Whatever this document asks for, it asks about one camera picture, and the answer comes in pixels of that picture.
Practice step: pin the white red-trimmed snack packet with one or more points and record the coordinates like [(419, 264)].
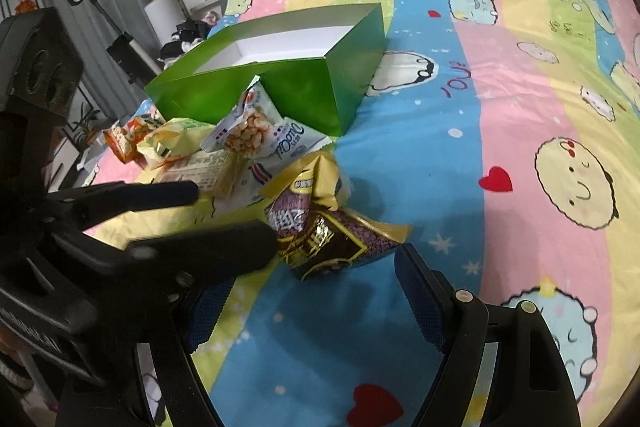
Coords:
[(260, 177)]

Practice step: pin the orange red snack packet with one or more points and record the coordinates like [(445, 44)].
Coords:
[(122, 142)]

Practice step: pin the yellow green snack packet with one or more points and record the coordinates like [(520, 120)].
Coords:
[(175, 139)]

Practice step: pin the framed plant picture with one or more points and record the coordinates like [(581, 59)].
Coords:
[(84, 122)]

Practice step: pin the white blue print snack packet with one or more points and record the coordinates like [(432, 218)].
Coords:
[(295, 142)]

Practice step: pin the peanut snack packet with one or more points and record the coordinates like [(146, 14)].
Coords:
[(245, 134)]

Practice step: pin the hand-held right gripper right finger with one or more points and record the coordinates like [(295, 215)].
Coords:
[(425, 307)]

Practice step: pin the black and white stand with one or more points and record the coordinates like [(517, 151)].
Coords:
[(127, 54)]

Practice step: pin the cartoon printed striped blanket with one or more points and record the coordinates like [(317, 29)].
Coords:
[(450, 157)]

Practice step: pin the snack packets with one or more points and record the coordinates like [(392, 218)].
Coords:
[(210, 169)]

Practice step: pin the green cardboard box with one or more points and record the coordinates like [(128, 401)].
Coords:
[(310, 92)]

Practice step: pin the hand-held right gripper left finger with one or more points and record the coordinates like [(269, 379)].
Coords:
[(202, 322)]

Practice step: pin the gold purple snack packet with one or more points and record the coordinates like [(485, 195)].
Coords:
[(330, 232)]

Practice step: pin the white rolled sheet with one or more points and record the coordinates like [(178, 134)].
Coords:
[(162, 14)]

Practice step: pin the black and white cloth pile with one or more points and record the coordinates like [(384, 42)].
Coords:
[(185, 38)]

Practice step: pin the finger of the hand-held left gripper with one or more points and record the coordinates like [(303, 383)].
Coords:
[(215, 252), (150, 197)]

